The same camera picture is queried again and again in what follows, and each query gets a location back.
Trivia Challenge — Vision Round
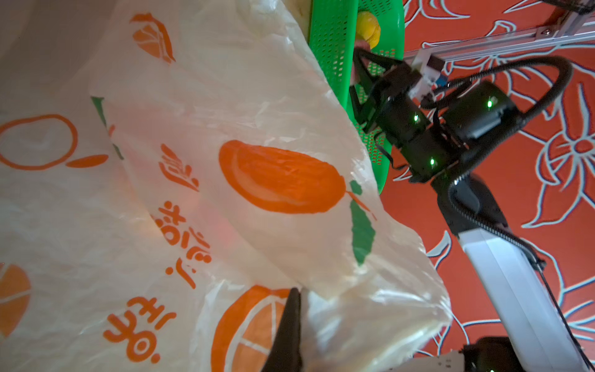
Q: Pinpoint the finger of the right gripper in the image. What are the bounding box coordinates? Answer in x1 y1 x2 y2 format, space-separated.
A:
350 74 379 133
355 47 404 74

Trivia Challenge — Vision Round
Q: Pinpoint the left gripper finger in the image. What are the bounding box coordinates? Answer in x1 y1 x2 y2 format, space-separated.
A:
261 288 302 372

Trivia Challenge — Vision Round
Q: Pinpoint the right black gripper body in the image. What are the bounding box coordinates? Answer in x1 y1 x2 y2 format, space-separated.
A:
368 63 421 121

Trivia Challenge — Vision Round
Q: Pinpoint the yellow peach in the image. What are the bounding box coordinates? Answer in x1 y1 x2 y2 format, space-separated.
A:
356 11 381 49

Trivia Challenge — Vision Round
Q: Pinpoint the orange-print plastic bag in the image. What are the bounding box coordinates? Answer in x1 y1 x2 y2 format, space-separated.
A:
1 1 452 371

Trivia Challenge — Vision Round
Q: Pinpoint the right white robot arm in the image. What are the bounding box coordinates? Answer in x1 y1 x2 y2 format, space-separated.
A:
350 47 594 371

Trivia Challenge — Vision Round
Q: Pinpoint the green plastic basket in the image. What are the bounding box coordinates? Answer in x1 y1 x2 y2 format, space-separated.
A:
309 0 405 192

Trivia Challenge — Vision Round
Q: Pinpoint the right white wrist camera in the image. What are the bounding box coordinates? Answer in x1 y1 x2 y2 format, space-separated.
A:
408 50 446 100

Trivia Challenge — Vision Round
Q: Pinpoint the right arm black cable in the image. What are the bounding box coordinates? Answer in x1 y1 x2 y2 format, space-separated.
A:
427 55 595 372

